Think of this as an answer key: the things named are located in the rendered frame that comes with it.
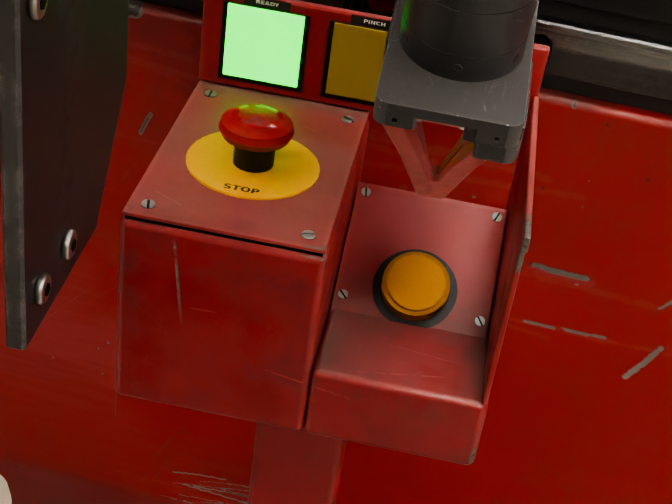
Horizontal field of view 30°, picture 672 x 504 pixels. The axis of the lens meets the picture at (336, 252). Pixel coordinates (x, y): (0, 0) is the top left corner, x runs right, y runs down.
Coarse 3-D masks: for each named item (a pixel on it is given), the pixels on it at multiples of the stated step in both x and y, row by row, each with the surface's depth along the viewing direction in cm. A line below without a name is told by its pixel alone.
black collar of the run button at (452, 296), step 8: (392, 256) 71; (384, 264) 71; (376, 272) 71; (448, 272) 71; (376, 280) 71; (376, 288) 71; (456, 288) 71; (376, 296) 70; (448, 296) 70; (456, 296) 70; (376, 304) 70; (384, 304) 70; (448, 304) 70; (384, 312) 70; (392, 312) 70; (440, 312) 70; (448, 312) 70; (392, 320) 70; (400, 320) 70; (408, 320) 70; (424, 320) 70; (432, 320) 70; (440, 320) 70
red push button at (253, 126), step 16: (224, 112) 66; (240, 112) 66; (256, 112) 66; (272, 112) 66; (224, 128) 65; (240, 128) 65; (256, 128) 65; (272, 128) 65; (288, 128) 66; (240, 144) 65; (256, 144) 64; (272, 144) 65; (240, 160) 66; (256, 160) 66; (272, 160) 67
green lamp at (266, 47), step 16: (240, 16) 72; (256, 16) 72; (272, 16) 71; (288, 16) 71; (240, 32) 72; (256, 32) 72; (272, 32) 72; (288, 32) 72; (224, 48) 73; (240, 48) 73; (256, 48) 73; (272, 48) 73; (288, 48) 72; (224, 64) 74; (240, 64) 73; (256, 64) 73; (272, 64) 73; (288, 64) 73; (272, 80) 74; (288, 80) 74
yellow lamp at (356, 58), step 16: (336, 32) 71; (352, 32) 71; (368, 32) 71; (384, 32) 71; (336, 48) 72; (352, 48) 72; (368, 48) 72; (384, 48) 71; (336, 64) 72; (352, 64) 72; (368, 64) 72; (336, 80) 73; (352, 80) 73; (368, 80) 73; (352, 96) 73; (368, 96) 73
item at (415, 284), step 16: (400, 256) 70; (416, 256) 70; (432, 256) 70; (384, 272) 70; (400, 272) 70; (416, 272) 70; (432, 272) 70; (384, 288) 70; (400, 288) 69; (416, 288) 69; (432, 288) 69; (448, 288) 70; (400, 304) 69; (416, 304) 69; (432, 304) 69; (416, 320) 70
